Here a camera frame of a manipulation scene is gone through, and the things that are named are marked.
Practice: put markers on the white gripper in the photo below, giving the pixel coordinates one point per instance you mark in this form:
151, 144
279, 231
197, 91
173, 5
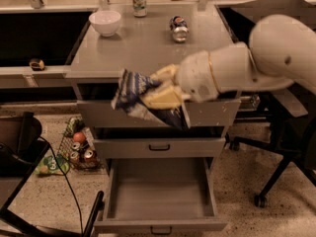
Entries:
195, 75

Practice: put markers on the blue Kettle chip bag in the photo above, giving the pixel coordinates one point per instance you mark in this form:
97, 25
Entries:
133, 85

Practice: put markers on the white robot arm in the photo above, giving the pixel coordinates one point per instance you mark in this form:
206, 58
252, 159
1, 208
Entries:
280, 51

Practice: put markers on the grey drawer cabinet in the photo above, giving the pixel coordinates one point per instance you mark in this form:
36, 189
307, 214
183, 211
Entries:
145, 44

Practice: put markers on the grey middle drawer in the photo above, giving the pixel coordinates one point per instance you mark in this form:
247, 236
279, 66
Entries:
158, 142

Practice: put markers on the grey drawer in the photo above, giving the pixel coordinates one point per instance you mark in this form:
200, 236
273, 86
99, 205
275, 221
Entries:
158, 142
94, 105
160, 197

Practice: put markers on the grey top drawer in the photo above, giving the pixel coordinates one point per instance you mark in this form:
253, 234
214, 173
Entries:
94, 105

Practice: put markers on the green snack bag in basket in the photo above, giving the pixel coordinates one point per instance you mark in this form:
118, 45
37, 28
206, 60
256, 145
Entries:
74, 125

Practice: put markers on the grey bottom drawer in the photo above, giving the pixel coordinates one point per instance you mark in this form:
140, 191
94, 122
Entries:
160, 197

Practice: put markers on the green chip bag on floor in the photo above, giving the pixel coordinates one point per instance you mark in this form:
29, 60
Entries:
52, 165

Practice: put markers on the lying blue Pepsi can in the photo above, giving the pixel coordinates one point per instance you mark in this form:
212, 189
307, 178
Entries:
179, 29

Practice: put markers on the white bowl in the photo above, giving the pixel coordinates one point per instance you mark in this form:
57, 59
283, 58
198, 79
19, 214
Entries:
106, 23

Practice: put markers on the upright green soda can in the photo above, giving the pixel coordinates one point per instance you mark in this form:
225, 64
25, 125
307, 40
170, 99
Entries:
139, 8

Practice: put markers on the orange fruit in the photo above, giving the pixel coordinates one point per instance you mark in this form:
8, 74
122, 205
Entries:
79, 137

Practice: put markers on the red soda can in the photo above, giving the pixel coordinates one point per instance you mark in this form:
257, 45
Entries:
90, 156

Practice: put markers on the silver soda can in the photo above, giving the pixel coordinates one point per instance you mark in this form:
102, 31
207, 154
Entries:
76, 146

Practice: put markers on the orange soda can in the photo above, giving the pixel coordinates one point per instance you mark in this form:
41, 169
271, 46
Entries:
74, 157

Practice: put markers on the yellow tape measure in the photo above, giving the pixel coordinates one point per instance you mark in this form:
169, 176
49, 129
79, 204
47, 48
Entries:
37, 64

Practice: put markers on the black chair left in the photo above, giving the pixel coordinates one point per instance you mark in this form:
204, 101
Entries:
21, 149

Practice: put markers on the wire basket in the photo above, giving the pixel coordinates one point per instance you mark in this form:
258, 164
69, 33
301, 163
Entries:
65, 148

